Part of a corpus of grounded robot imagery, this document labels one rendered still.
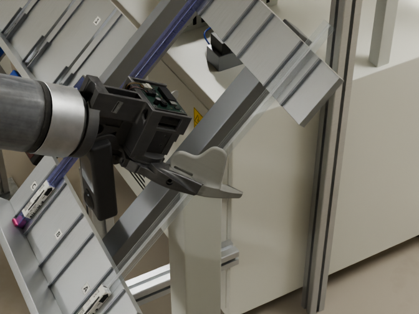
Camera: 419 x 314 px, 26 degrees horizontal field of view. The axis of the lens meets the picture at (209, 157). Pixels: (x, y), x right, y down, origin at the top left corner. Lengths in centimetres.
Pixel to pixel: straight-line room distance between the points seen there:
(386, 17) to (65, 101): 96
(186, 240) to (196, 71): 58
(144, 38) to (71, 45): 18
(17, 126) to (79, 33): 70
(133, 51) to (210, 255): 36
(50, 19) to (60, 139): 76
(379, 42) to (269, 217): 42
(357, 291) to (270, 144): 59
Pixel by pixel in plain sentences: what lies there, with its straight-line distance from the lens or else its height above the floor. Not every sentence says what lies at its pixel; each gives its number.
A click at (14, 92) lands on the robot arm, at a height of 112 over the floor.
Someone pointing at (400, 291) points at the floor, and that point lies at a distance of 223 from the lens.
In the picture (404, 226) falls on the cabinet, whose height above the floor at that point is 12.
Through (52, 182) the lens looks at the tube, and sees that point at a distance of 130.
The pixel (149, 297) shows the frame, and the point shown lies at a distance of 179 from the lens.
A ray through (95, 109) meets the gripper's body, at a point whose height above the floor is 107.
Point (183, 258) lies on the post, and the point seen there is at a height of 69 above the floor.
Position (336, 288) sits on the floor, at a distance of 221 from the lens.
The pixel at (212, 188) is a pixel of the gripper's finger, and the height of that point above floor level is 97.
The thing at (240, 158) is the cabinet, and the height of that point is 52.
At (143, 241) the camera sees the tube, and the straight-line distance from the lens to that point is 112.
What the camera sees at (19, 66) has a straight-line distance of 164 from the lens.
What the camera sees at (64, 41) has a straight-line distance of 161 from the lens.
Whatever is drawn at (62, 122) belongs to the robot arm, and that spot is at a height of 108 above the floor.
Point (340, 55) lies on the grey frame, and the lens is 167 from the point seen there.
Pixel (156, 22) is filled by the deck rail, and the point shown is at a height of 88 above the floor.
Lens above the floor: 164
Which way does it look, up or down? 40 degrees down
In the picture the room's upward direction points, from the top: straight up
